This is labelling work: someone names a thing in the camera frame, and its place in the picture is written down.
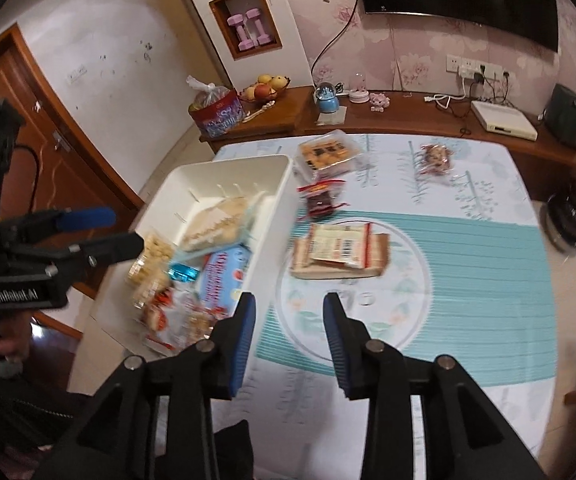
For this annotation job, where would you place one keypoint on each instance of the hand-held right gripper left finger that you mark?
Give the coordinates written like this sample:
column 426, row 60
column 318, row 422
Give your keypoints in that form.
column 240, row 345

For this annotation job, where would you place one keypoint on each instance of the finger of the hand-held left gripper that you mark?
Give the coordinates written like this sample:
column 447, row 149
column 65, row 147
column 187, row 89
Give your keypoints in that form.
column 112, row 249
column 87, row 219

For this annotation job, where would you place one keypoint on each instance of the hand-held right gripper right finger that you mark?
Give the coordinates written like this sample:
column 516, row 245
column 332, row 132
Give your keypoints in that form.
column 340, row 350

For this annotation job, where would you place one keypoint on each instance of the clear packet of round snacks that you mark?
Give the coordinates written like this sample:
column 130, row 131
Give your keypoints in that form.
column 150, row 260

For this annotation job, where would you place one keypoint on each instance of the red and white snack packet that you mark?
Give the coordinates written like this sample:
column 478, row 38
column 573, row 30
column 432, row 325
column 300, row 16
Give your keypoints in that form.
column 177, row 315

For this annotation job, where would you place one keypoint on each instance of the rice cracker packet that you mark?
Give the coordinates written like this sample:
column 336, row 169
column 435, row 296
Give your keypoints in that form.
column 215, row 225

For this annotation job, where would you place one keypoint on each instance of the white plastic bin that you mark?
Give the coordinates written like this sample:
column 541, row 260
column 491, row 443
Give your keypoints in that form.
column 274, row 220

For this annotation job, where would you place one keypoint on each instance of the wooden door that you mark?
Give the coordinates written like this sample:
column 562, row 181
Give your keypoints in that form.
column 67, row 160

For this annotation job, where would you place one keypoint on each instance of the small shiny blue packet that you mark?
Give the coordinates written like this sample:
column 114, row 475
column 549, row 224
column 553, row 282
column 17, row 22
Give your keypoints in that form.
column 185, row 272

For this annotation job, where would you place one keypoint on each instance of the brown wafer packet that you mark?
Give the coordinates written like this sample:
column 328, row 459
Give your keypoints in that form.
column 340, row 250

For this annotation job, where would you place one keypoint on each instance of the printed tablecloth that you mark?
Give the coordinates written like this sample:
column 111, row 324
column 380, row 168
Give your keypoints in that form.
column 468, row 285

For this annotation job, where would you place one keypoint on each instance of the dark red snack packet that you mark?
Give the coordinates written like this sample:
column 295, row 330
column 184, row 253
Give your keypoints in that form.
column 320, row 200

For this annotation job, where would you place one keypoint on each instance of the red tin in plastic bag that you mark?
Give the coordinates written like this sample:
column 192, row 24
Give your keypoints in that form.
column 217, row 115

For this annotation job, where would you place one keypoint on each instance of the clear box of cookies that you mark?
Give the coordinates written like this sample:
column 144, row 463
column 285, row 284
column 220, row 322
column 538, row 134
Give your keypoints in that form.
column 328, row 154

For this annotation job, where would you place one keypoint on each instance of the white plastic spoon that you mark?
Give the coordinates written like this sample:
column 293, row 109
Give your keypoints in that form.
column 258, row 111

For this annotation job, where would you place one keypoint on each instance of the small nut snack packet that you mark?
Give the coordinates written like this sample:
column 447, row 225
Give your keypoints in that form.
column 437, row 159

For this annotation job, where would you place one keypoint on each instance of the bowl of fruit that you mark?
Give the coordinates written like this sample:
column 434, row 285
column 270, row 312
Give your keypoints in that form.
column 265, row 89

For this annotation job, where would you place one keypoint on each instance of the white square coaster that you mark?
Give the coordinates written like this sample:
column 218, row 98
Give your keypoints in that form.
column 332, row 118

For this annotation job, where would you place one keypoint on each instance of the pink dumbbell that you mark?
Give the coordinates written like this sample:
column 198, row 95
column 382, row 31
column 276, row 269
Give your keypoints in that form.
column 258, row 27
column 240, row 32

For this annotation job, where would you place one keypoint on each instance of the wooden television cabinet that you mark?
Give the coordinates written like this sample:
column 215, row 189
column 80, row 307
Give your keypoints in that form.
column 418, row 120

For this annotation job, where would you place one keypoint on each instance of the blue snow globe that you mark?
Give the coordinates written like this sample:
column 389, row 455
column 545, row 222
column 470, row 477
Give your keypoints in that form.
column 327, row 99

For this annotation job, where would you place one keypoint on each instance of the pink toy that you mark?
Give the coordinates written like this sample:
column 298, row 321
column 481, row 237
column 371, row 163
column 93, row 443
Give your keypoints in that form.
column 379, row 101

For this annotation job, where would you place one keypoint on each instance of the white domed ornament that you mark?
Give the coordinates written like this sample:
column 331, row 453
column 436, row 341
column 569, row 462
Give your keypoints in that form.
column 359, row 92

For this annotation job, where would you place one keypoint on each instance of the white set-top box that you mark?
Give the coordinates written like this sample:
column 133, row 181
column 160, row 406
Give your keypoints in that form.
column 503, row 120

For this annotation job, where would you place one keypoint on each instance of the black bag on cabinet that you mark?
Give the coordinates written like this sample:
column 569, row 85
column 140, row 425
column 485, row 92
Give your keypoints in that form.
column 565, row 115

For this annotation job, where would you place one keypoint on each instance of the white wall switch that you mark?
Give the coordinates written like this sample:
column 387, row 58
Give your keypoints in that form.
column 77, row 74

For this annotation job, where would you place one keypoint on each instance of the wooden framed wall niche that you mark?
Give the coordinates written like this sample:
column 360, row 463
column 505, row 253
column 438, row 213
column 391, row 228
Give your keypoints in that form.
column 217, row 15

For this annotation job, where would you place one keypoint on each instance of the white wall sockets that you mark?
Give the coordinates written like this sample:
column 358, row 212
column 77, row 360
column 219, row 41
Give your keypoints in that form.
column 468, row 66

